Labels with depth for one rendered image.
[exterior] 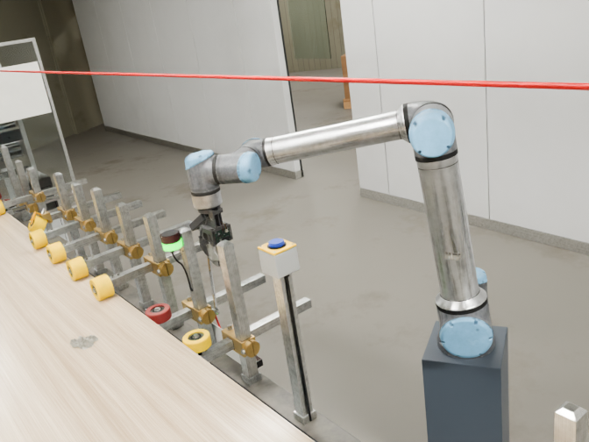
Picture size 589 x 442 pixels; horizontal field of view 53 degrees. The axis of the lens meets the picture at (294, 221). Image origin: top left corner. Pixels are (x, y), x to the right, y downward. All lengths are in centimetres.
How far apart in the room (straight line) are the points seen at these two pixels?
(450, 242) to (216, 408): 77
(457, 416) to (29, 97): 326
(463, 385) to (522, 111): 238
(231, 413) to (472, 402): 94
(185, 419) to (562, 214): 314
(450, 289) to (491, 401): 48
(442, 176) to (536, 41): 242
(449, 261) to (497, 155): 260
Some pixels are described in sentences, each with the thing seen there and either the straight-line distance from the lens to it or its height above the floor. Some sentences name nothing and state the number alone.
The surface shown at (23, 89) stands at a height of 145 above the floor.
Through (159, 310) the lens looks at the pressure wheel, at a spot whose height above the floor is 90.
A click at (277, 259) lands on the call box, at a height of 120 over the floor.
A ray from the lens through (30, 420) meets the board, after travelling 168.
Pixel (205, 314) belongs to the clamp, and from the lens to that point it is 197.
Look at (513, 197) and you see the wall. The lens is 431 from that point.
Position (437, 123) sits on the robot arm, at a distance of 159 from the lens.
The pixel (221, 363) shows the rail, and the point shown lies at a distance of 201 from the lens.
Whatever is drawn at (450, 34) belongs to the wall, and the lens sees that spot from 434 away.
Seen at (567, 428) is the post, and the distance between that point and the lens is 106.
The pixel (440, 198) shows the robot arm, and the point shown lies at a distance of 166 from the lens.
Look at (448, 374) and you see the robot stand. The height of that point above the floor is 56.
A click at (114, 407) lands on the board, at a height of 90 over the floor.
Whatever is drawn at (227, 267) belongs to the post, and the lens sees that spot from 168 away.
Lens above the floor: 178
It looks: 21 degrees down
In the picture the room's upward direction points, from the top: 9 degrees counter-clockwise
